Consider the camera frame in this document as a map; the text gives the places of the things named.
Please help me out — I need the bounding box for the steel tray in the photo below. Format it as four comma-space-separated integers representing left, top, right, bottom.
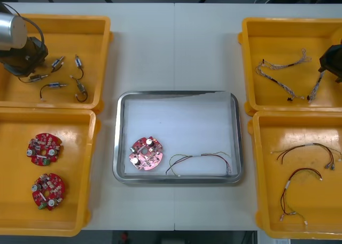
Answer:
112, 90, 243, 185

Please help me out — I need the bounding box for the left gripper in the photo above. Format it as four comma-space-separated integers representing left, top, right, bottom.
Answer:
0, 36, 49, 79

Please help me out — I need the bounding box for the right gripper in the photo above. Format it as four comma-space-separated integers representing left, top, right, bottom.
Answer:
318, 44, 342, 83

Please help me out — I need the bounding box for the yellow-orange plastic bin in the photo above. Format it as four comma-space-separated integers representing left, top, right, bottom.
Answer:
0, 106, 102, 237
237, 17, 342, 116
247, 110, 342, 239
0, 13, 114, 113

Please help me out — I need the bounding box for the small metal solenoid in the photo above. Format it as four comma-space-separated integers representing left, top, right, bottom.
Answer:
69, 54, 85, 80
50, 55, 66, 73
39, 82, 69, 102
18, 74, 50, 83
74, 79, 89, 103

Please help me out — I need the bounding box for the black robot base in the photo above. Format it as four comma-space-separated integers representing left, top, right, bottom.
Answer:
112, 230, 257, 244

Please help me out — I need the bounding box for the red black green-yellow wire harness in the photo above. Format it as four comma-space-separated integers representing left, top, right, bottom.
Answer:
279, 167, 323, 225
165, 151, 232, 178
270, 143, 342, 172

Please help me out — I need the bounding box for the round red circuit board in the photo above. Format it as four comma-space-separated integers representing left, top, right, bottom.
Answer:
31, 173, 66, 211
26, 133, 64, 166
128, 136, 164, 172

